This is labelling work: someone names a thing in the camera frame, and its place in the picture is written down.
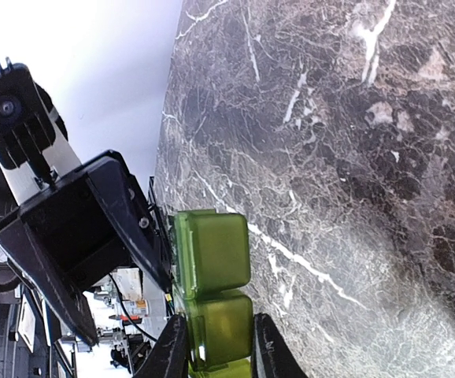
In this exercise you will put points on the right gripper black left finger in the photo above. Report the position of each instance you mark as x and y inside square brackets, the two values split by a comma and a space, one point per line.
[168, 358]

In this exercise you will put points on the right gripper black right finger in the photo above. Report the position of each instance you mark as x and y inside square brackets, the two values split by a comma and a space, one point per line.
[271, 357]

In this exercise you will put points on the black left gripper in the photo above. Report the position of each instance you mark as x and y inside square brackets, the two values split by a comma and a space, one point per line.
[67, 238]

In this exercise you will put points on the green pill organizer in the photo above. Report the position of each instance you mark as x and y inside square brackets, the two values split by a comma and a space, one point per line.
[212, 264]

